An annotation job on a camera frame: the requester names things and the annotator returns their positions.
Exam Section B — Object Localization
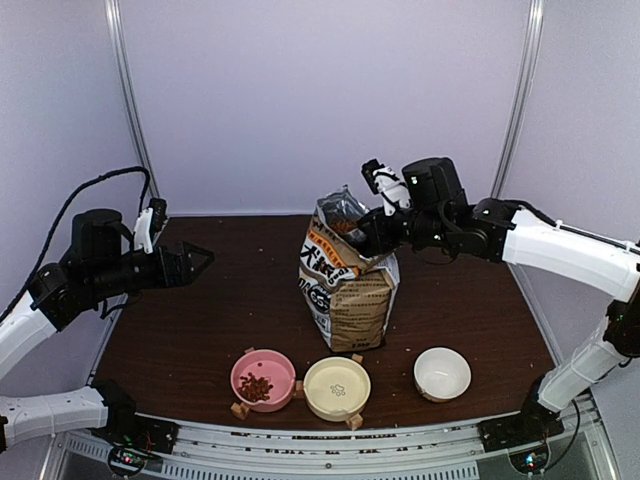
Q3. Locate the pink pet bowl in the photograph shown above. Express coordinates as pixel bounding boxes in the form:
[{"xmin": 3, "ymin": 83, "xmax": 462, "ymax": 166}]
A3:
[{"xmin": 230, "ymin": 349, "xmax": 297, "ymax": 413}]

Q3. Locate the brown kibble in pink bowl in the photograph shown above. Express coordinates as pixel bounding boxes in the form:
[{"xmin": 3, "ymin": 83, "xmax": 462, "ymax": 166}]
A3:
[{"xmin": 237, "ymin": 372, "xmax": 273, "ymax": 403}]

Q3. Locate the brown kibble in bag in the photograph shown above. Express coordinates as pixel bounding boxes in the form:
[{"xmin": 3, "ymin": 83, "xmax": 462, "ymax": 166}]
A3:
[{"xmin": 329, "ymin": 218, "xmax": 367, "ymax": 243}]

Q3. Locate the left aluminium frame post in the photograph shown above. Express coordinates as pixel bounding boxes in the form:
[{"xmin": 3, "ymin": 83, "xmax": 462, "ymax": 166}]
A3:
[{"xmin": 104, "ymin": 0, "xmax": 161, "ymax": 198}]

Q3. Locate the aluminium frame post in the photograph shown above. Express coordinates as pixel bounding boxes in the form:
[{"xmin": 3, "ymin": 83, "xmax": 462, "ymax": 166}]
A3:
[
  {"xmin": 104, "ymin": 0, "xmax": 161, "ymax": 198},
  {"xmin": 491, "ymin": 0, "xmax": 545, "ymax": 197}
]

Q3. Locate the brown dog food bag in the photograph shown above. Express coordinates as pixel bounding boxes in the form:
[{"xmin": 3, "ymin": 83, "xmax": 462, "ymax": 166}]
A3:
[{"xmin": 298, "ymin": 186, "xmax": 400, "ymax": 353}]

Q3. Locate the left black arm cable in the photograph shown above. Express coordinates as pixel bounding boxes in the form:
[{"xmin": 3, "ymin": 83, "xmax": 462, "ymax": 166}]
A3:
[{"xmin": 0, "ymin": 165, "xmax": 152, "ymax": 321}]

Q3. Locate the right aluminium frame post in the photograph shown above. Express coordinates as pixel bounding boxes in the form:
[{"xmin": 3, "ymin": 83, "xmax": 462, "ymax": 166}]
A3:
[{"xmin": 491, "ymin": 0, "xmax": 545, "ymax": 197}]

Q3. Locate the front aluminium rail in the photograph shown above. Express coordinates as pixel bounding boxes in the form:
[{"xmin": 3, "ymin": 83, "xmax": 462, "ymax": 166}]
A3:
[{"xmin": 49, "ymin": 389, "xmax": 616, "ymax": 480}]

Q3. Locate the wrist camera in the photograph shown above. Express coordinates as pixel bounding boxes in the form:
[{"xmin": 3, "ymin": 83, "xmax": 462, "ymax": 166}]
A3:
[
  {"xmin": 132, "ymin": 198, "xmax": 167, "ymax": 254},
  {"xmin": 361, "ymin": 159, "xmax": 411, "ymax": 216}
]

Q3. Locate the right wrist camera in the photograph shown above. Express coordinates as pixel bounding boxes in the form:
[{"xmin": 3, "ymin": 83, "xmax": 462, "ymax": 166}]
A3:
[{"xmin": 361, "ymin": 159, "xmax": 411, "ymax": 216}]

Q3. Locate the white ceramic bowl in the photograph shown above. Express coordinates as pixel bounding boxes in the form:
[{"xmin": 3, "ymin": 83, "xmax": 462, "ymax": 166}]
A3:
[{"xmin": 413, "ymin": 347, "xmax": 472, "ymax": 403}]

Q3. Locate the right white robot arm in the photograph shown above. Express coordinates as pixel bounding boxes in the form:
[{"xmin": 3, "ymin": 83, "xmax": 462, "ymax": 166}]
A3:
[{"xmin": 357, "ymin": 157, "xmax": 639, "ymax": 451}]

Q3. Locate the wooden bowl stand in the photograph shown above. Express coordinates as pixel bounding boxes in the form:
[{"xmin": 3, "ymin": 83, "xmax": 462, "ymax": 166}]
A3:
[{"xmin": 230, "ymin": 354, "xmax": 365, "ymax": 431}]

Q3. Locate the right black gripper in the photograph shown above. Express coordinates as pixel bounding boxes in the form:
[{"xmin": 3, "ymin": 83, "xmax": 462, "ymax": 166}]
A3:
[{"xmin": 359, "ymin": 205, "xmax": 451, "ymax": 254}]

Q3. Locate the yellow pet bowl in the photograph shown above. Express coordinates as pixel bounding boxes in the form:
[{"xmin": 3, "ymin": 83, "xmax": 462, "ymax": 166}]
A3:
[{"xmin": 303, "ymin": 356, "xmax": 371, "ymax": 423}]

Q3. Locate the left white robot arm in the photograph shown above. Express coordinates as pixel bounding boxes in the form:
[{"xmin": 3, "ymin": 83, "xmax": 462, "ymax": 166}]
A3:
[{"xmin": 1, "ymin": 206, "xmax": 215, "ymax": 450}]

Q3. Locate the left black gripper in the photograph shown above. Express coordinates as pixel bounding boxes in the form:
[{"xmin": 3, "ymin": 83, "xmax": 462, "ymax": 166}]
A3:
[{"xmin": 87, "ymin": 239, "xmax": 214, "ymax": 300}]

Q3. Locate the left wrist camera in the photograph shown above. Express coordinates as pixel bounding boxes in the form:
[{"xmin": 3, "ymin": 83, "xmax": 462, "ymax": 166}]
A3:
[{"xmin": 132, "ymin": 198, "xmax": 167, "ymax": 254}]

